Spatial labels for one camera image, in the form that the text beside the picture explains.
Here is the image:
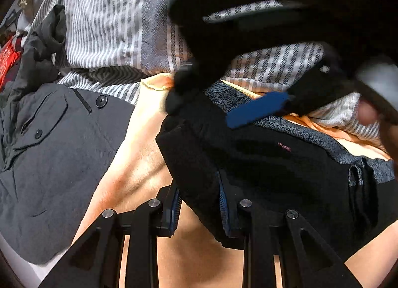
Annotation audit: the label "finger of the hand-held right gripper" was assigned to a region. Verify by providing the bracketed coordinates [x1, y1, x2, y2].
[226, 65, 343, 129]
[165, 57, 225, 116]

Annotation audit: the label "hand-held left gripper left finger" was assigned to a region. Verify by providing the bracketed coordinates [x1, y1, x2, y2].
[39, 182, 182, 288]

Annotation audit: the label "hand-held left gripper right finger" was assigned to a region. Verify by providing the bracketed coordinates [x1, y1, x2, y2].
[216, 170, 363, 288]

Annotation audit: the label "black pants with patterned trim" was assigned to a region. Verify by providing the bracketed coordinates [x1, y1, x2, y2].
[155, 84, 398, 260]

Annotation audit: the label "person's right hand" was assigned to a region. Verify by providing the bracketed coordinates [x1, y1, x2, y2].
[357, 99, 385, 127]

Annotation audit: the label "orange bed sheet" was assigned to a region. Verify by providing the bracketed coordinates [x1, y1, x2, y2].
[70, 72, 398, 288]

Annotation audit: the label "grey striped duvet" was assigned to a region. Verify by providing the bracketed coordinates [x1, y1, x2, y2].
[23, 0, 386, 139]

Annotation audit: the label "dark grey jacket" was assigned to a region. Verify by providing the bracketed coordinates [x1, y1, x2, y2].
[0, 5, 136, 265]

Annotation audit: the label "red printed cloth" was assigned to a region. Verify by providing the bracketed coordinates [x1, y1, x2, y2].
[0, 35, 24, 90]

